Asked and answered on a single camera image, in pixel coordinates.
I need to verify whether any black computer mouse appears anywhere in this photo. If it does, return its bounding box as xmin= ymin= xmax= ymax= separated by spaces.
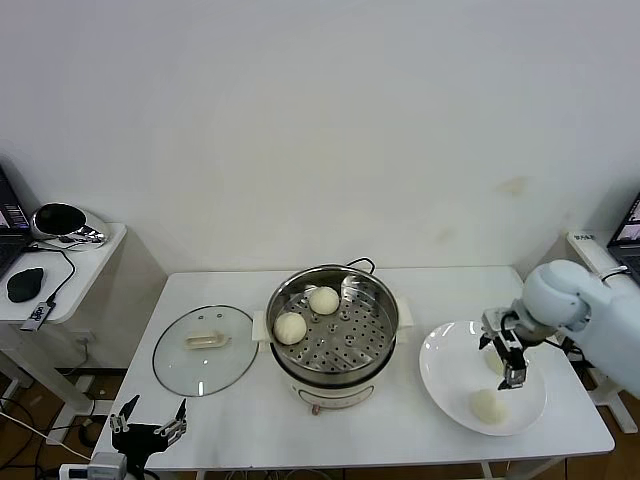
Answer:
xmin=6 ymin=267 xmax=46 ymax=303

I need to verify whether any stainless steel steamer basket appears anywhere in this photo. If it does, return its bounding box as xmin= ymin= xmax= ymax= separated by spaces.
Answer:
xmin=252 ymin=264 xmax=416 ymax=376

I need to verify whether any thin black hub cable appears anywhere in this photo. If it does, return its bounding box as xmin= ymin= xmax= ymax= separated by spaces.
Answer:
xmin=29 ymin=238 xmax=77 ymax=305

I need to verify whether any white round plate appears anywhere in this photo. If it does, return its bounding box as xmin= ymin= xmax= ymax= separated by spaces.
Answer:
xmin=418 ymin=319 xmax=549 ymax=437

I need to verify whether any grey usb hub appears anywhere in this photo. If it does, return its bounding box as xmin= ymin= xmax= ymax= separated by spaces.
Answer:
xmin=19 ymin=299 xmax=56 ymax=332

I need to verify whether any cream electric cooker base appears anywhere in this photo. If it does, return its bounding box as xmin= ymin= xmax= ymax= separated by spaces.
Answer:
xmin=252 ymin=324 xmax=412 ymax=416

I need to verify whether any white steamed baozi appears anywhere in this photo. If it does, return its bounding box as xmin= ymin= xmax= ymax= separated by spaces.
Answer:
xmin=482 ymin=349 xmax=506 ymax=376
xmin=273 ymin=312 xmax=308 ymax=346
xmin=469 ymin=388 xmax=510 ymax=425
xmin=308 ymin=285 xmax=342 ymax=316

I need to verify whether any black laptop beside printed label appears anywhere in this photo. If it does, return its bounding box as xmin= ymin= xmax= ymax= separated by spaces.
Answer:
xmin=606 ymin=192 xmax=640 ymax=274

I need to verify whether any white side table with mouse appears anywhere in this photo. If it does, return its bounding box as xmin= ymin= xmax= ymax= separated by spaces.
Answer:
xmin=0 ymin=222 xmax=169 ymax=446

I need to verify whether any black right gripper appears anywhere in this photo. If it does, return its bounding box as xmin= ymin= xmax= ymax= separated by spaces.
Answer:
xmin=478 ymin=331 xmax=527 ymax=391

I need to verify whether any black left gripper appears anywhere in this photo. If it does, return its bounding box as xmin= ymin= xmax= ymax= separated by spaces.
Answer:
xmin=109 ymin=393 xmax=190 ymax=480

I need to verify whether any black laptop with pink screen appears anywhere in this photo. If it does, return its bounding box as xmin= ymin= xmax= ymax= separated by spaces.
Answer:
xmin=0 ymin=162 xmax=36 ymax=281

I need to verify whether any glass lid with cream handle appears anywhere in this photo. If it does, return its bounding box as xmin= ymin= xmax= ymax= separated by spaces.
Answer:
xmin=152 ymin=303 xmax=261 ymax=399

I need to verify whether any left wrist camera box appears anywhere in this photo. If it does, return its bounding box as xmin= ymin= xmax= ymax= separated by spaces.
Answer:
xmin=59 ymin=452 xmax=129 ymax=480

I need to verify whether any white side table with label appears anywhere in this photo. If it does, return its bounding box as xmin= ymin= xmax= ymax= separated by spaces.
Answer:
xmin=524 ymin=229 xmax=640 ymax=434

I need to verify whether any black cooker power cord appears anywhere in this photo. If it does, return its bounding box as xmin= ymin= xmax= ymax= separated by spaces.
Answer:
xmin=344 ymin=256 xmax=379 ymax=275

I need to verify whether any dark round floor object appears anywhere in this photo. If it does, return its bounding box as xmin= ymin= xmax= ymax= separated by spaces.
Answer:
xmin=79 ymin=419 xmax=104 ymax=446

